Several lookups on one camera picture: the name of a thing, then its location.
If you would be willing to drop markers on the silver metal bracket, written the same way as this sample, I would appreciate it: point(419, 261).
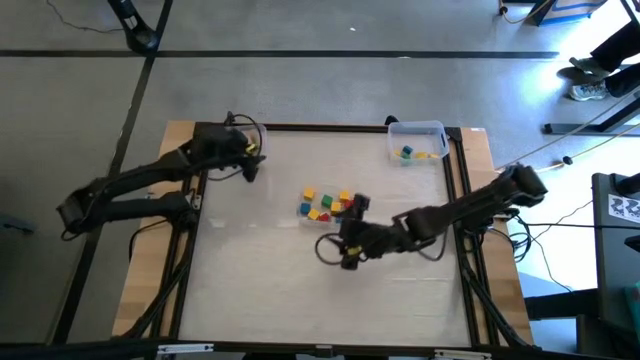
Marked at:
point(185, 348)
point(462, 355)

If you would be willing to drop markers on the blue wooden block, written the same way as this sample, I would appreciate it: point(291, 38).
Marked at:
point(407, 149)

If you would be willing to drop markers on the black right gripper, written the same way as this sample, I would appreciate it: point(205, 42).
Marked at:
point(372, 237)

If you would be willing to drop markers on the person's shoe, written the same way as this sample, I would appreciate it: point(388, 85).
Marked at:
point(589, 91)
point(590, 65)

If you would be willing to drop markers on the blue box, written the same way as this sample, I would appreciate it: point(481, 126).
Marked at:
point(570, 10)

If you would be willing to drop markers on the person's leg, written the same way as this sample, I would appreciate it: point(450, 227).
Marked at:
point(625, 82)
point(620, 47)

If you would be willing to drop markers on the green wooden cube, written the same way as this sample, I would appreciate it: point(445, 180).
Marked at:
point(327, 201)

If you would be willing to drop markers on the black desk foot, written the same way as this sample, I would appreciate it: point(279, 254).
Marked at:
point(575, 129)

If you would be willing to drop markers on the black stand foot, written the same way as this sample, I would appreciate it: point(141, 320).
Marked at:
point(137, 32)

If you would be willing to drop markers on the black floor strip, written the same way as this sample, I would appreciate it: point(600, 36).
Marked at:
point(125, 130)
point(300, 53)

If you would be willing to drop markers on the black table frame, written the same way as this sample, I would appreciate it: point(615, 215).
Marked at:
point(325, 128)

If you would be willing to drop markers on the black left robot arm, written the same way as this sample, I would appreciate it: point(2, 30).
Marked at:
point(135, 177)

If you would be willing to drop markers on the black cabinet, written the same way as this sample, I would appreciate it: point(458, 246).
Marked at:
point(610, 260)

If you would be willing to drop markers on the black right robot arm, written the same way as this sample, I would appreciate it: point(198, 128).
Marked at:
point(475, 200)

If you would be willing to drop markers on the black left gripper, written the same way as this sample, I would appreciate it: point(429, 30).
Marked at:
point(220, 142)

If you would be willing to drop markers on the yellow wooden cube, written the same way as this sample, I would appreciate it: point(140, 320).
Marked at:
point(336, 206)
point(344, 196)
point(313, 214)
point(309, 194)

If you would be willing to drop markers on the black clamp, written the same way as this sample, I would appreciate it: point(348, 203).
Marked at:
point(391, 120)
point(230, 117)

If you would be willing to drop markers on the white printed label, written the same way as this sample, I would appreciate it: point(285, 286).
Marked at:
point(622, 207)

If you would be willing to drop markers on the black frame rail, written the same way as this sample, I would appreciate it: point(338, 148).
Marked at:
point(100, 350)

